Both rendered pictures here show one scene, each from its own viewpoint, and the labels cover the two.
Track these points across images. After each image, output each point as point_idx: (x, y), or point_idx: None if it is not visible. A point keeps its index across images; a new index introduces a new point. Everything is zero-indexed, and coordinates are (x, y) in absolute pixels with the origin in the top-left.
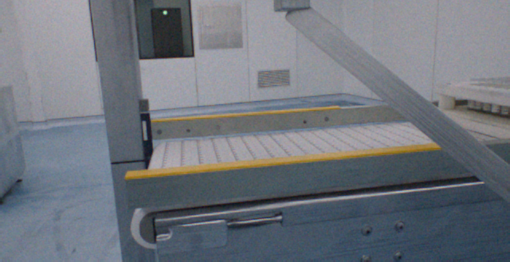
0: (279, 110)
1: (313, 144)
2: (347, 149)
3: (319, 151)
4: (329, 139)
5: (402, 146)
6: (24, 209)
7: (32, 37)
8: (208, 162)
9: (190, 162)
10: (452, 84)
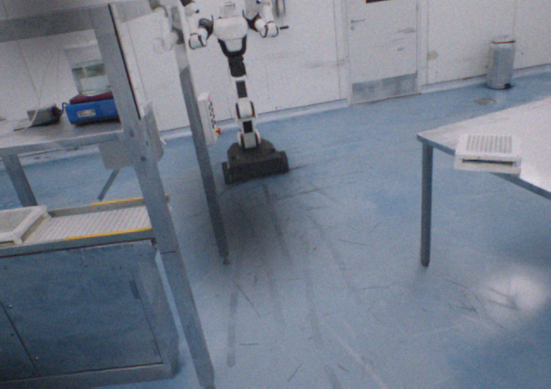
0: (94, 235)
1: (100, 230)
2: (95, 225)
3: (104, 225)
4: (89, 233)
5: (101, 203)
6: None
7: None
8: (143, 219)
9: (148, 219)
10: (18, 231)
